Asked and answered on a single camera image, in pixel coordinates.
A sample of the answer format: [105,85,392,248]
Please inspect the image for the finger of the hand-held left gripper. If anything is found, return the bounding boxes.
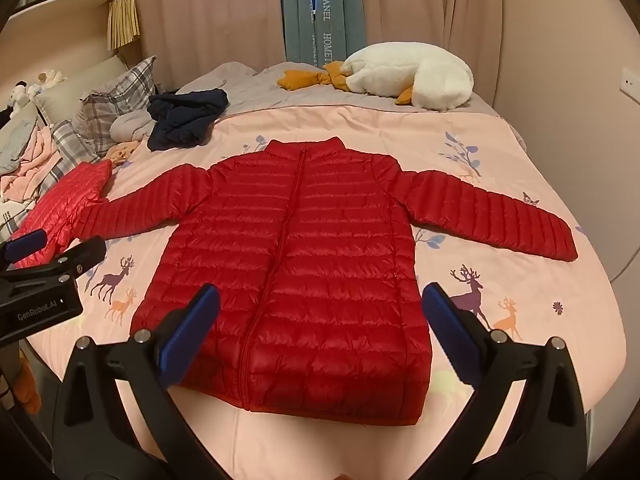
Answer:
[0,229,49,273]
[0,236,107,291]

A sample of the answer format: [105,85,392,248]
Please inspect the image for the small blond doll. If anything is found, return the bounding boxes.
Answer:
[102,139,142,167]

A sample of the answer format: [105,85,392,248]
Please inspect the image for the straw tassel hanging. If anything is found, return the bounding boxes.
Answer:
[107,0,141,51]

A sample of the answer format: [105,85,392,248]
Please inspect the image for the light red down jacket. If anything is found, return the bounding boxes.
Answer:
[9,159,113,268]

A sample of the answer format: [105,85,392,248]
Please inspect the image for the white plush dog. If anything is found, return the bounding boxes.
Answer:
[7,80,32,111]

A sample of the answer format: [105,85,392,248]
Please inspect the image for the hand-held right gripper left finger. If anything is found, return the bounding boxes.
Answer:
[55,284,221,480]

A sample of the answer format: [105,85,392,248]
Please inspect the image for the white wall socket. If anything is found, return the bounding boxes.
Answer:
[620,67,640,99]

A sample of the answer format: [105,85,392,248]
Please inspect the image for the white goose plush toy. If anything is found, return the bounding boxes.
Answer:
[278,44,475,111]

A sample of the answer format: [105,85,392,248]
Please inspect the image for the dark red down jacket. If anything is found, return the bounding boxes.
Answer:
[75,136,578,427]

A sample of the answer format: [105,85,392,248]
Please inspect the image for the navy blue garment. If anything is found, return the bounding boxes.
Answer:
[146,88,230,152]

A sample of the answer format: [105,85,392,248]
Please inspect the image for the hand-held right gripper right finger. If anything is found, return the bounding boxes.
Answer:
[422,282,587,480]

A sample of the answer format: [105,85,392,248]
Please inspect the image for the pink clothes pile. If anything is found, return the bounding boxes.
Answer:
[0,127,64,202]

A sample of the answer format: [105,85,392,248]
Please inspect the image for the blue curtain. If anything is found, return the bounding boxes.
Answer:
[279,0,365,68]

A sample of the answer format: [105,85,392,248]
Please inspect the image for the beige padded headboard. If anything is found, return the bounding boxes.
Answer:
[31,55,129,113]

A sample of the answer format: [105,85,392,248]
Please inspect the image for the grey blue cloth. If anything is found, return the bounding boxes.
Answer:
[0,109,40,175]

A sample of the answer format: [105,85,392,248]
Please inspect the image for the large plaid pillow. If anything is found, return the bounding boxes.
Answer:
[79,56,157,133]

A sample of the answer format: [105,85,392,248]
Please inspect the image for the grey garment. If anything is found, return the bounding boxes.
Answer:
[110,110,157,142]

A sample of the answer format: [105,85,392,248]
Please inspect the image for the pink deer printed blanket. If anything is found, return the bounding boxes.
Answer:
[25,102,618,480]

